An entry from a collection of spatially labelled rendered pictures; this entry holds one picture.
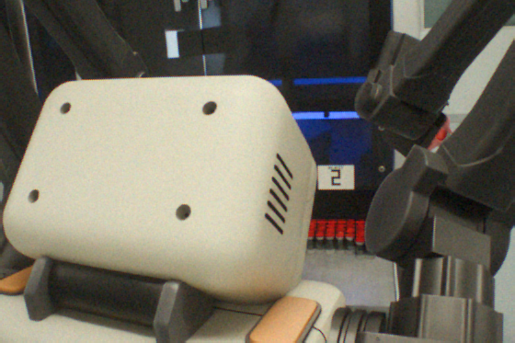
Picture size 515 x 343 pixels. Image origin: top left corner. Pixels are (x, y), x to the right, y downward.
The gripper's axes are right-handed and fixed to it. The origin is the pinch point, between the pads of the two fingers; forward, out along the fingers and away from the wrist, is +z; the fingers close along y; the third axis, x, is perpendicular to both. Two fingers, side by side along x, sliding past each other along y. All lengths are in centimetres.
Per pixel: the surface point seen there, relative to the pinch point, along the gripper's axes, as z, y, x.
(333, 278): 10.0, -37.3, 8.2
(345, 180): 20.4, -24.0, 28.3
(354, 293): 8.9, -35.3, 1.3
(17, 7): -49, -29, 91
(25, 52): -44, -39, 87
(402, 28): 13.1, 12.7, 31.8
